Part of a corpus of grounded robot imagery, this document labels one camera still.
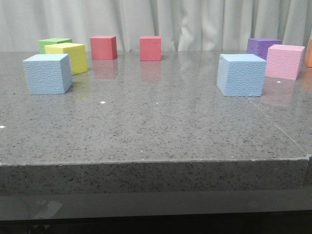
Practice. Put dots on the grey curtain backdrop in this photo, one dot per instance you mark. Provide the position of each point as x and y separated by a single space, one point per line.
184 25

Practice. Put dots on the light blue foam cube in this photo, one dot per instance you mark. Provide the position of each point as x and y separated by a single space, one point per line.
48 74
241 75

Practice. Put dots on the green foam cube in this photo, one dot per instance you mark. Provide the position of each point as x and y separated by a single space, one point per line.
44 42

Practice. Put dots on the purple foam cube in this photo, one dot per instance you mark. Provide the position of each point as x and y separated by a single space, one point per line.
259 46

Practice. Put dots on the red foam cube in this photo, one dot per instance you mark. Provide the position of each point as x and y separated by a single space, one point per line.
150 48
103 47

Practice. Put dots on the orange foam cube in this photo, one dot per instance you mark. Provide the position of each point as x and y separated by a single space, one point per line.
308 56

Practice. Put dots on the yellow foam cube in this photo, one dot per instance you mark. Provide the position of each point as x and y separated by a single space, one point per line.
76 52

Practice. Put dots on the left red foam cube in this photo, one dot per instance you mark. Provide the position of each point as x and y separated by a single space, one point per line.
103 47

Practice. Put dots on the right red foam cube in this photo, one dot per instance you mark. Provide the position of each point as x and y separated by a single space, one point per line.
150 48

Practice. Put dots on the pink foam cube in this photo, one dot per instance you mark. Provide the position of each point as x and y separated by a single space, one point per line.
284 61

